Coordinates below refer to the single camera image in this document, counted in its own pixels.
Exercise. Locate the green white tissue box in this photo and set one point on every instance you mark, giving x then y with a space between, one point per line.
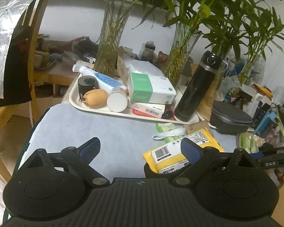
149 87

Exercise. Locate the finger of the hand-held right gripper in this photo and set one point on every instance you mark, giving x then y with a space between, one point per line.
274 162
280 149

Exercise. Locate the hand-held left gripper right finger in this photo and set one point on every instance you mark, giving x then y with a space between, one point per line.
190 150

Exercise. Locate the red flat packet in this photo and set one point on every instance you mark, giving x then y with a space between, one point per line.
138 112

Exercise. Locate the green wet wipes pack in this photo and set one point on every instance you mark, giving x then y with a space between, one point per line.
166 128

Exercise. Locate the white blue spray bottle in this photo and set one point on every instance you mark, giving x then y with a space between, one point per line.
104 79

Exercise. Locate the white plastic bag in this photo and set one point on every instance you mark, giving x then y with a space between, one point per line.
142 66

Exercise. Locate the white lidded jar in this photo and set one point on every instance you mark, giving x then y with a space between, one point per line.
117 101

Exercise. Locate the black round container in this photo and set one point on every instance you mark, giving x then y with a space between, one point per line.
86 84

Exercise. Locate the tan egg-shaped sponge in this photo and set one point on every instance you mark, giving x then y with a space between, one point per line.
95 98

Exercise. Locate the white carton box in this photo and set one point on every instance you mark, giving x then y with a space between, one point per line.
253 99

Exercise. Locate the black cloth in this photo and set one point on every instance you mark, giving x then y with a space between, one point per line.
16 75

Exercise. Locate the bamboo in small glass vase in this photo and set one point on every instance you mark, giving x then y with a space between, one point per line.
248 68

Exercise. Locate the pink white flat box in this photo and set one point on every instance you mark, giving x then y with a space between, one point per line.
151 108

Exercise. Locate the grey zip case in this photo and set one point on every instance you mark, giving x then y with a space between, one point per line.
229 118

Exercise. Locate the small black object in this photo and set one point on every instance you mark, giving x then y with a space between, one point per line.
167 115

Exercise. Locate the wooden side table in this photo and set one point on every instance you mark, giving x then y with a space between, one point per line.
59 72

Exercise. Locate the yellow packet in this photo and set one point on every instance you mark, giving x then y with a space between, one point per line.
170 151

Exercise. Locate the silver foil sheet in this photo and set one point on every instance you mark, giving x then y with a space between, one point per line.
4 16

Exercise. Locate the wooden chair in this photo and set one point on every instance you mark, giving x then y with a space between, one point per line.
36 28

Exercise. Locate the tall bamboo in glass vase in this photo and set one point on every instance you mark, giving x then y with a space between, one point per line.
108 52

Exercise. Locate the bamboo in flared glass vase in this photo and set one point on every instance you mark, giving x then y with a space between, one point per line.
177 59

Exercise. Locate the yellow orange pouch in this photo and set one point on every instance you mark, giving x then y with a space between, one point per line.
264 90

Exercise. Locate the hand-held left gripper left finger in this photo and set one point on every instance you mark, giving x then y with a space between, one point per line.
91 149

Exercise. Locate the beige tray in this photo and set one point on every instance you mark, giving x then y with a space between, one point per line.
73 94

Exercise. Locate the black thermos bottle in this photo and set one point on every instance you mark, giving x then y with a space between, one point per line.
196 87

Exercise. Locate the blue box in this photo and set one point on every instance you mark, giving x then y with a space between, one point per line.
265 121

